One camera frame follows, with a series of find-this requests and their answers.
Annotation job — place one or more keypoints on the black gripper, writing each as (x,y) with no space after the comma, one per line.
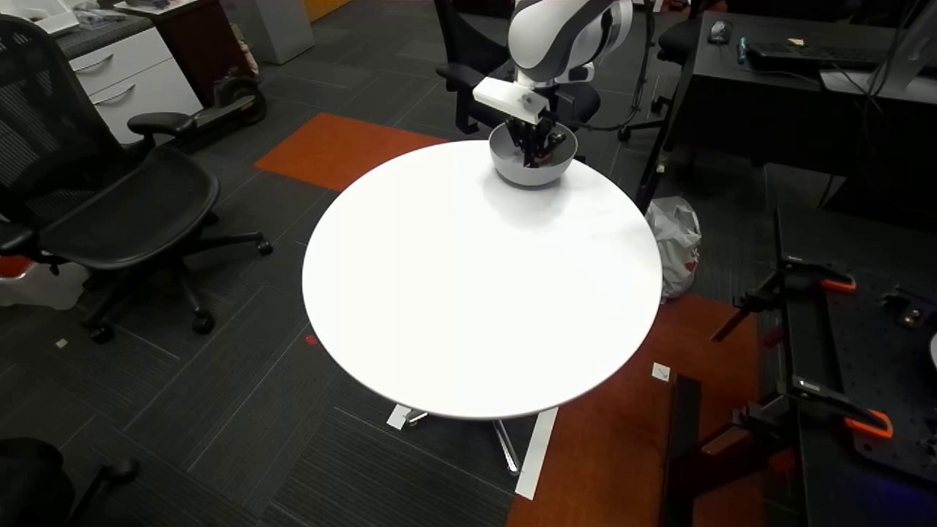
(535,127)

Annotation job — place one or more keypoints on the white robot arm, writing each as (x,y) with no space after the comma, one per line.
(556,48)

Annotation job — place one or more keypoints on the grey bowl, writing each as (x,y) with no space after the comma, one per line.
(510,162)

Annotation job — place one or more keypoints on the black padded office chair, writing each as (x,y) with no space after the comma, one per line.
(477,44)

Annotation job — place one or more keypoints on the white plastic bag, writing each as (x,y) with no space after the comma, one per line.
(679,234)

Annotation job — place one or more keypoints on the upper orange black clamp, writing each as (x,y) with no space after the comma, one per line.
(786,279)

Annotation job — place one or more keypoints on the orange black clamp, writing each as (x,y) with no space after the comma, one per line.
(860,419)
(786,279)

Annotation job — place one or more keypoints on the black scooter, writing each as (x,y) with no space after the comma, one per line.
(236,104)

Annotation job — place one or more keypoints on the white table base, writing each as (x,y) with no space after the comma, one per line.
(528,461)

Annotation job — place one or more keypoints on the black desk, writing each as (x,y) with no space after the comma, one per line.
(834,98)

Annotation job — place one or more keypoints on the lower orange black clamp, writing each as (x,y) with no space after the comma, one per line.
(860,419)

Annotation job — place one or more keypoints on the white drawer cabinet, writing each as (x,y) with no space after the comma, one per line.
(128,67)

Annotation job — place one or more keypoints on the black mesh office chair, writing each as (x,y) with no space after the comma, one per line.
(71,195)

